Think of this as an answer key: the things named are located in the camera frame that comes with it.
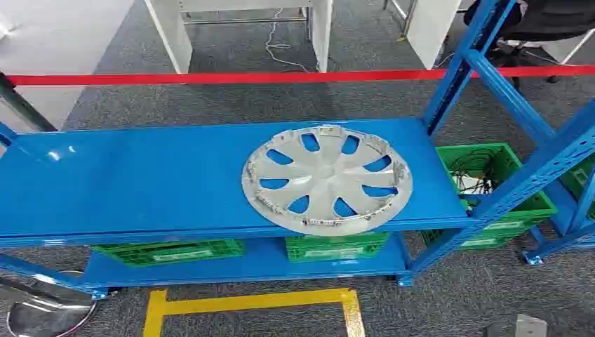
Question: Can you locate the silver plastic wheel hubcap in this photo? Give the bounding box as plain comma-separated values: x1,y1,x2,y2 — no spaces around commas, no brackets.
241,124,414,237

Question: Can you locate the red barrier tape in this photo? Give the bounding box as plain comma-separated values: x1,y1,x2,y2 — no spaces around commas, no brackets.
6,64,595,88

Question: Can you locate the blue metal shelf rack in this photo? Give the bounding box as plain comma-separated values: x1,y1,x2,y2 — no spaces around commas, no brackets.
0,0,595,300

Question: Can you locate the white desk panel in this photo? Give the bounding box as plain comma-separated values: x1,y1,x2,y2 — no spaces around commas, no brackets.
405,0,462,71

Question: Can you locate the white cabinet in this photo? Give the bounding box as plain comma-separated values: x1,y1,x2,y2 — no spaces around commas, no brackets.
0,0,136,134

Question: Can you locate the dark grey metal pole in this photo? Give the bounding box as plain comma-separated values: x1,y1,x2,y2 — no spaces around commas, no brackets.
0,71,58,134

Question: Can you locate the pale grey box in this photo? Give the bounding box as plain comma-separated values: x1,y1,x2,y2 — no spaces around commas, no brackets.
514,314,549,337

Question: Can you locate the chrome round stool base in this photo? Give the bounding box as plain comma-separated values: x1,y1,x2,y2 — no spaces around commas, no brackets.
0,270,99,337

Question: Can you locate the black office chair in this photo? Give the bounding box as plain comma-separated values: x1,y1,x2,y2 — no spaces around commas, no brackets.
463,0,595,85

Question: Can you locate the white cable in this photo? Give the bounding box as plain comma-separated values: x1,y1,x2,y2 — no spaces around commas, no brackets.
264,8,311,74

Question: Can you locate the white desk frame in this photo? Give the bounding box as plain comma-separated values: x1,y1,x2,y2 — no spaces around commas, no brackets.
143,0,334,75

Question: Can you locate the black cable bundle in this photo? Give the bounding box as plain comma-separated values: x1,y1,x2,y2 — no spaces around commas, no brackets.
447,148,502,195

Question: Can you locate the green plastic crate with cables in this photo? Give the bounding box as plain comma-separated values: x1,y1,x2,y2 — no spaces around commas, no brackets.
420,143,559,253

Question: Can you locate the blue metal rack frame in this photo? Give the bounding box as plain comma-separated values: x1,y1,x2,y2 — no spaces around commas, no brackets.
521,168,595,267

